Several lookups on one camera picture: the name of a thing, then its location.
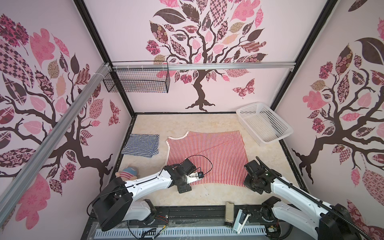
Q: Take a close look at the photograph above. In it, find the blue white striped tank top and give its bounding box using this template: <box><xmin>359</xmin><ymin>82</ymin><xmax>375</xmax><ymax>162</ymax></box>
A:
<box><xmin>121</xmin><ymin>134</ymin><xmax>160</xmax><ymax>158</ymax></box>

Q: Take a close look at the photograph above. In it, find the red white striped tank top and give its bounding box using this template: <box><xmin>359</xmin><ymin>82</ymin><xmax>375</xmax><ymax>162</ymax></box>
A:
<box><xmin>166</xmin><ymin>131</ymin><xmax>249</xmax><ymax>187</ymax></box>

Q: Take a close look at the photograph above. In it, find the white plastic laundry basket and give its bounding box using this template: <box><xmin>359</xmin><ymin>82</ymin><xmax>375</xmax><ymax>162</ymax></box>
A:
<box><xmin>236</xmin><ymin>102</ymin><xmax>294</xmax><ymax>147</ymax></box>

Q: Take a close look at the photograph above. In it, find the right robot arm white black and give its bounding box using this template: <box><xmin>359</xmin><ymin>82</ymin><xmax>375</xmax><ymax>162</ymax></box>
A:
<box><xmin>244</xmin><ymin>158</ymin><xmax>370</xmax><ymax>240</ymax></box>

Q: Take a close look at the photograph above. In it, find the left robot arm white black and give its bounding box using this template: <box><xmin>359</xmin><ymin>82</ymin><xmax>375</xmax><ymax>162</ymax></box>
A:
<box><xmin>90</xmin><ymin>159</ymin><xmax>205</xmax><ymax>232</ymax></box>

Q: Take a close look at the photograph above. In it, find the white black handheld device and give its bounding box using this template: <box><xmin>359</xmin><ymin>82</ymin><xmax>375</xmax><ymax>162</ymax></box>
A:
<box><xmin>233</xmin><ymin>209</ymin><xmax>251</xmax><ymax>235</ymax></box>

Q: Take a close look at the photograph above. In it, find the small beige rectangular block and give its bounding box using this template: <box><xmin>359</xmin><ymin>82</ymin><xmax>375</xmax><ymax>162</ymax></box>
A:
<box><xmin>224</xmin><ymin>202</ymin><xmax>235</xmax><ymax>228</ymax></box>

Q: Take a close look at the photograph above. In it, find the plush doll head toy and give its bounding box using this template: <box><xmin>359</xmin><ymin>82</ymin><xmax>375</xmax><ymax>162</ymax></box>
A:
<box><xmin>115</xmin><ymin>167</ymin><xmax>138</xmax><ymax>181</ymax></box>

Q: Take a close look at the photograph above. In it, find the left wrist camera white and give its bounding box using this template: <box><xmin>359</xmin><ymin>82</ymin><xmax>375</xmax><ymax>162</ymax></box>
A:
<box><xmin>187</xmin><ymin>172</ymin><xmax>205</xmax><ymax>184</ymax></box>

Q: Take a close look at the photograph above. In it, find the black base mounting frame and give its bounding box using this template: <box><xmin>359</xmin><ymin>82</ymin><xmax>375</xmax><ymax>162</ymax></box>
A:
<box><xmin>81</xmin><ymin>205</ymin><xmax>293</xmax><ymax>240</ymax></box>

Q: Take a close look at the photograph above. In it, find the white slotted cable duct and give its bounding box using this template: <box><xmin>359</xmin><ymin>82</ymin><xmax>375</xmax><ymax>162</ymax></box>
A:
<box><xmin>93</xmin><ymin>226</ymin><xmax>267</xmax><ymax>240</ymax></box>

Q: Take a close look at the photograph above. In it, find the black corrugated cable conduit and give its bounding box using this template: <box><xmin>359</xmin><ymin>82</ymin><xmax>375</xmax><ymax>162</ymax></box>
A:
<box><xmin>255</xmin><ymin>155</ymin><xmax>373</xmax><ymax>240</ymax></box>

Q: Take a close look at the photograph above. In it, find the black wire mesh basket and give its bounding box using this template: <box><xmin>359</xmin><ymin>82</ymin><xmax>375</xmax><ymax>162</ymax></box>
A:
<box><xmin>103</xmin><ymin>60</ymin><xmax>171</xmax><ymax>94</ymax></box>

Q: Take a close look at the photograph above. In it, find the aluminium rail back horizontal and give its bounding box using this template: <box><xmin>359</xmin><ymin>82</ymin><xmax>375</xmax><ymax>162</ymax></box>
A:
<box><xmin>113</xmin><ymin>62</ymin><xmax>296</xmax><ymax>71</ymax></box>

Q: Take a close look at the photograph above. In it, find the aluminium rail left diagonal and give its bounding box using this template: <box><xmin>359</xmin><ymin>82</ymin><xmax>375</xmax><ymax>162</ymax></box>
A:
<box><xmin>1</xmin><ymin>63</ymin><xmax>111</xmax><ymax>224</ymax></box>

